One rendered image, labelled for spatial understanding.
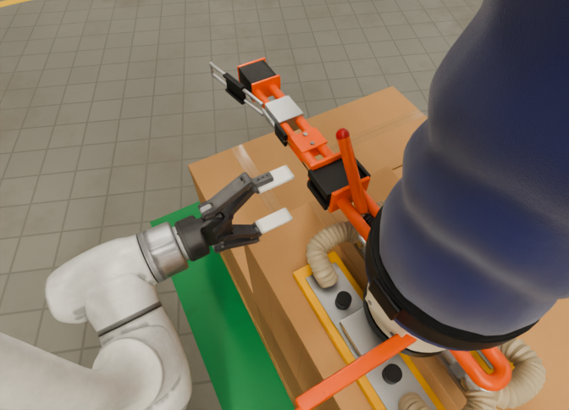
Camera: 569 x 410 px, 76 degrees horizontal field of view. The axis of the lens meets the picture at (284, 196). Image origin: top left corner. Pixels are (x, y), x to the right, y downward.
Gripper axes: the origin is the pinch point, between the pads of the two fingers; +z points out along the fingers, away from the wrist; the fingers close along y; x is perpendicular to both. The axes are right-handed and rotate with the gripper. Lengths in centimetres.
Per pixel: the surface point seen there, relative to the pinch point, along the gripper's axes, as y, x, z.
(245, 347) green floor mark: 107, -5, -16
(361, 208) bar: -1.4, 9.9, 10.4
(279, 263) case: 13.0, 6.3, -4.5
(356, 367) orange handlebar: -1.3, 30.8, -5.7
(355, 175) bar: -6.5, 6.0, 10.6
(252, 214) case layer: 53, -31, 4
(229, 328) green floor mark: 107, -16, -18
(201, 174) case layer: 53, -56, -5
